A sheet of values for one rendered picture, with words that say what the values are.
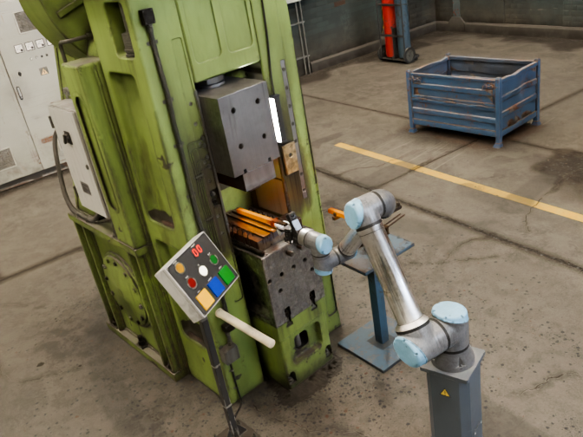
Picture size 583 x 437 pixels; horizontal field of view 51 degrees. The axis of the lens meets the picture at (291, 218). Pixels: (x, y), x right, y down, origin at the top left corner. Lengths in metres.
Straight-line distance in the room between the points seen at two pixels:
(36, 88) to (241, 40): 5.27
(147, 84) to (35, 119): 5.41
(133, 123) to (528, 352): 2.55
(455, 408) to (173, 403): 1.73
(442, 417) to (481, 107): 4.16
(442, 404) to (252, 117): 1.60
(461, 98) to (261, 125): 3.94
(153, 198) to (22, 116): 4.95
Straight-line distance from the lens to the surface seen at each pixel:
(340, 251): 3.05
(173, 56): 2.91
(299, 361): 3.66
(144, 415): 3.87
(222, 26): 3.06
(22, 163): 8.28
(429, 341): 2.61
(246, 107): 2.99
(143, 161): 3.30
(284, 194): 3.45
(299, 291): 3.43
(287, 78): 3.33
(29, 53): 8.12
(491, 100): 6.54
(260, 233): 3.25
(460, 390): 2.85
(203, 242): 2.90
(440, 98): 6.88
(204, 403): 3.80
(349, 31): 11.12
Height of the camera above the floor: 2.47
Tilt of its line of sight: 26 degrees down
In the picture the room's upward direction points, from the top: 10 degrees counter-clockwise
